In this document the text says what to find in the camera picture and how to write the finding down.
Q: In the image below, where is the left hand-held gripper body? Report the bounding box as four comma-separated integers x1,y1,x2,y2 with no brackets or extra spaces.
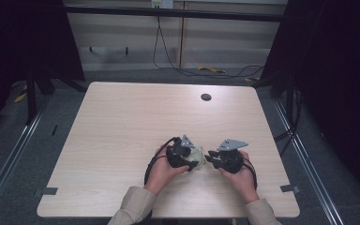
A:
165,134,199,171

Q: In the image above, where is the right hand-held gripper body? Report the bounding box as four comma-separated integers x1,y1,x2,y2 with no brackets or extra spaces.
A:
216,138,249,175

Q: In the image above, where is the person's left hand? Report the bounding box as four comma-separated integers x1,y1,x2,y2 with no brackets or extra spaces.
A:
143,145,190,197

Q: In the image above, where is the person's right hand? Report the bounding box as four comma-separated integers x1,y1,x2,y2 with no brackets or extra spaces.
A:
219,150,261,204

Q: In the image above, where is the grey tape strip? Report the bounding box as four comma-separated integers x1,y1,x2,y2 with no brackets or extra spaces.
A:
41,187,59,196
279,184,301,194

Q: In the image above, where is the black metal stand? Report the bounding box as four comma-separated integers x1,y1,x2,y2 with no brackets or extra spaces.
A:
285,73,296,127
24,67,39,127

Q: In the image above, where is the yellow floor item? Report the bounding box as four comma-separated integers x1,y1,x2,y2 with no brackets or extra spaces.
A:
197,65,227,75
13,83,28,104

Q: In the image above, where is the black curtain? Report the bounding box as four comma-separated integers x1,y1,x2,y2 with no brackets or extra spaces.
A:
260,0,360,205
0,0,86,140

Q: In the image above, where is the black horizontal bar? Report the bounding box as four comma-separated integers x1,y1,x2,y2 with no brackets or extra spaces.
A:
63,4,290,23

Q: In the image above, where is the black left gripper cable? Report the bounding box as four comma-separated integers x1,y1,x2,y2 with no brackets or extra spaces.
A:
143,136,182,186

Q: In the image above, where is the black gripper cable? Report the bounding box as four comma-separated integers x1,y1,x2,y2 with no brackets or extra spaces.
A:
143,136,182,186
241,157,259,191

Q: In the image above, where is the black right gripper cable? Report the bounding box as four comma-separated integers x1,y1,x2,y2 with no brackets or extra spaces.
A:
241,157,259,191

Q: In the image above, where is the metal floor rail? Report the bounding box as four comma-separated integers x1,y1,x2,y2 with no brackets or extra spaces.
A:
272,98,345,225
0,107,44,218

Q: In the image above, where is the long black floor cable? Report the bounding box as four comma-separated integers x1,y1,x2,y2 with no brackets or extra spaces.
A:
152,15,265,80

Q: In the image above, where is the white wall outlet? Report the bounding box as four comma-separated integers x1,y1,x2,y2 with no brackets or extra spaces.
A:
151,0,174,9

